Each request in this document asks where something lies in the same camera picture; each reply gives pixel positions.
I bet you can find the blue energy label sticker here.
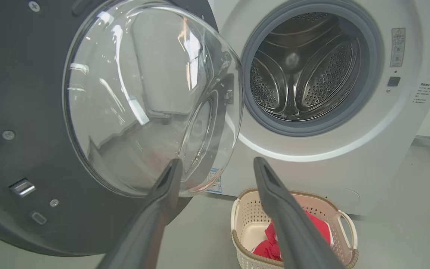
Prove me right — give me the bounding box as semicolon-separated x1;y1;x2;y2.
207;167;223;194

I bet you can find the cream perforated laundry basket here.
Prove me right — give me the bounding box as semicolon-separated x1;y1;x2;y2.
231;189;359;269

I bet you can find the round black glass washer door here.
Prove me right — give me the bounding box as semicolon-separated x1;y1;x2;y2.
0;0;244;257

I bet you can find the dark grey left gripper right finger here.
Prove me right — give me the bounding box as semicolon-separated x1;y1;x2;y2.
253;157;346;269

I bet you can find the white front-load washing machine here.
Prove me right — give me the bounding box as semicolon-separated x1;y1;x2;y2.
206;0;430;216

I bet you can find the red garment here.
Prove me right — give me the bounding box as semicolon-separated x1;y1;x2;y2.
252;211;332;262

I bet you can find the grey warning sticker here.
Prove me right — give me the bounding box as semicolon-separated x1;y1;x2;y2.
390;28;406;68

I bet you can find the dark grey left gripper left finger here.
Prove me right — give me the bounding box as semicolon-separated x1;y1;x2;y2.
96;159;183;269

